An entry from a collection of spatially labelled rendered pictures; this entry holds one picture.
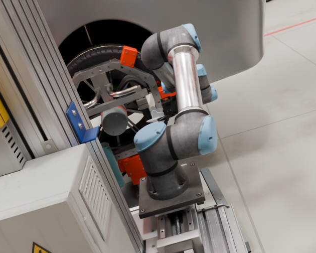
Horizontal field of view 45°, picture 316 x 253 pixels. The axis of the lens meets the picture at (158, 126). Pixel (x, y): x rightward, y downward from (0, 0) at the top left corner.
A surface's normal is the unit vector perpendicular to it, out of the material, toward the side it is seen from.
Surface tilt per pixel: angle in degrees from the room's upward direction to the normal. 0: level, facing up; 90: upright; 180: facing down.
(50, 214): 90
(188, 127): 32
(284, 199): 0
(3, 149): 90
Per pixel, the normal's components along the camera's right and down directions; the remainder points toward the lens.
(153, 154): -0.11, 0.45
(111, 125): 0.14, 0.38
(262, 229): -0.31, -0.86
